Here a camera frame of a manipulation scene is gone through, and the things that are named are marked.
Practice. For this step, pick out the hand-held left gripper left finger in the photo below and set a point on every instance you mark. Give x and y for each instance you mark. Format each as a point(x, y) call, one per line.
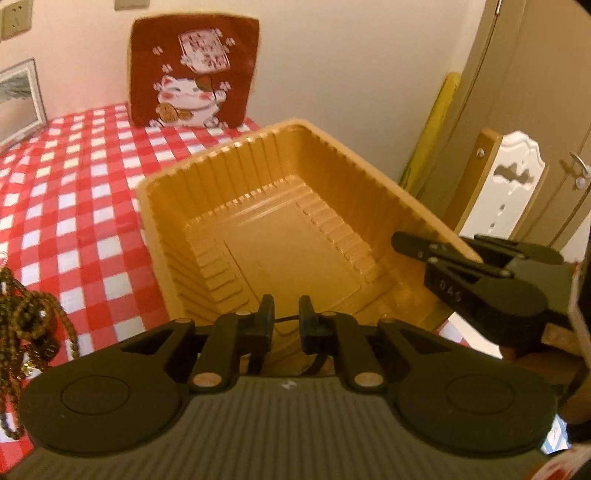
point(266, 318)

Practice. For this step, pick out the beige wardrobe door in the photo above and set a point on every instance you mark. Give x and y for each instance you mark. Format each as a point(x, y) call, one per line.
point(535, 83)

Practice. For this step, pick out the wall switch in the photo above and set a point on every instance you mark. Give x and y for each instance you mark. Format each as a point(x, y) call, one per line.
point(131, 3)

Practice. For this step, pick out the orange plastic tray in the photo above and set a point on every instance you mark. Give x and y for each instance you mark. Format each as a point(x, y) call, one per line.
point(286, 230)

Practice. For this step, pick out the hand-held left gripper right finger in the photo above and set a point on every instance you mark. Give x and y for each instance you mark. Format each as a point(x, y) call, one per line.
point(305, 318)

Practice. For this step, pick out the small brown bead strand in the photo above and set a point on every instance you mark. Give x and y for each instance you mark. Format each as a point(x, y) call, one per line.
point(11, 427)

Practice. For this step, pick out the wall socket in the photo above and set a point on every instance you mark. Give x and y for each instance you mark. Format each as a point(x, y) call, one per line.
point(14, 19)

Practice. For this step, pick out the white wooden chair back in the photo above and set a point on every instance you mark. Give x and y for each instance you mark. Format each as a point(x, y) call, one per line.
point(512, 180)

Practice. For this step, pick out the red white checkered tablecloth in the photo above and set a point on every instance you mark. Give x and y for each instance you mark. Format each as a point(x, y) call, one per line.
point(69, 207)

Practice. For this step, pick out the silver picture frame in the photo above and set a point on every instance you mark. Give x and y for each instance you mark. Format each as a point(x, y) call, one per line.
point(16, 101)

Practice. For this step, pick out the yellow board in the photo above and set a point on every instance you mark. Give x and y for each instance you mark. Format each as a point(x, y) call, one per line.
point(434, 134)

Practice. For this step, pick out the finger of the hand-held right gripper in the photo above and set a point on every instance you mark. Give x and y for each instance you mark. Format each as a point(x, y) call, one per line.
point(429, 247)
point(450, 286)

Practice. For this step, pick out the red lucky cat cushion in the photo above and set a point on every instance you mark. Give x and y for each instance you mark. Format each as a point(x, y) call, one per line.
point(194, 69)

